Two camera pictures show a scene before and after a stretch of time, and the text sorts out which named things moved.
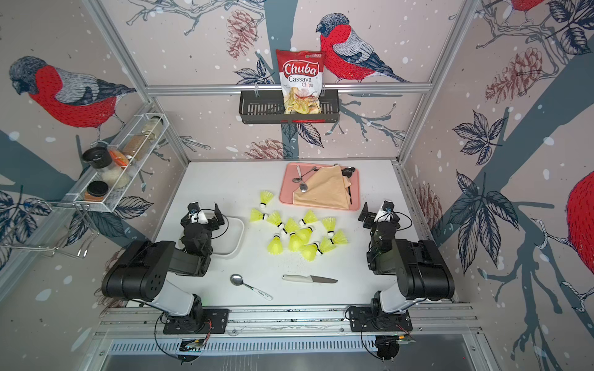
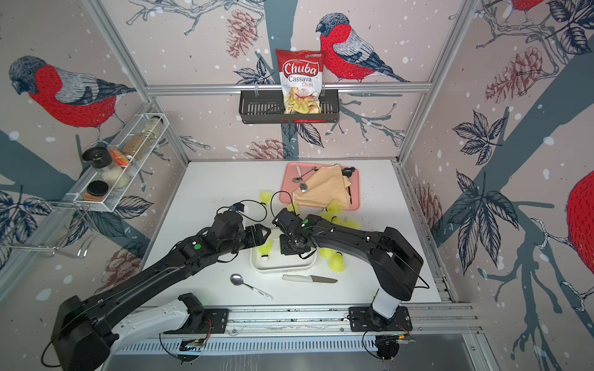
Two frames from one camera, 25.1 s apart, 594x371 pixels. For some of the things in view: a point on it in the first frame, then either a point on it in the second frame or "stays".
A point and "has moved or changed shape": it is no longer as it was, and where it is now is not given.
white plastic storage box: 226,240 has moved or changed shape
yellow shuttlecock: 275,219 has moved or changed shape
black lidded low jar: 96,191 stays
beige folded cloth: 327,187 stays
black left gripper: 212,223 → 253,234
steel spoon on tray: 303,186 stays
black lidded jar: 99,158 stays
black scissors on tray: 348,171 stays
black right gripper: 370,218 → 285,251
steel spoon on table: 237,280 stays
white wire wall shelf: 119,168 stays
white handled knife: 310,279 stays
